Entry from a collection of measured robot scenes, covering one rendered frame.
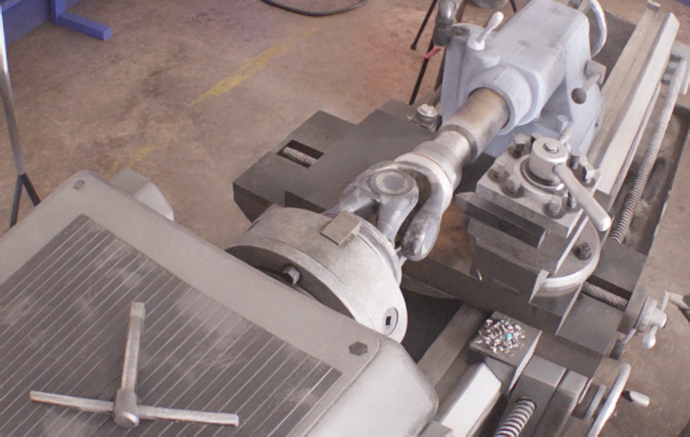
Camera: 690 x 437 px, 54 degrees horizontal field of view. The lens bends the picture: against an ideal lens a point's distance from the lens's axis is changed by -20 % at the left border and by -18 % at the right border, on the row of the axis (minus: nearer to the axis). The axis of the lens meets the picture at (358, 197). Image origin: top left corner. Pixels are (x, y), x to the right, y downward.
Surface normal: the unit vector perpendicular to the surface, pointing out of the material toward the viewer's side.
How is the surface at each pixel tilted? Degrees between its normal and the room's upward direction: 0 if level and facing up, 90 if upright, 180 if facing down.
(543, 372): 0
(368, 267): 35
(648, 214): 0
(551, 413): 90
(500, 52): 0
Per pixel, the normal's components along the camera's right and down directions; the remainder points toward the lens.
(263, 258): -0.53, 0.53
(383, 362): 0.39, -0.55
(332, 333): 0.07, -0.76
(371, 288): 0.63, -0.29
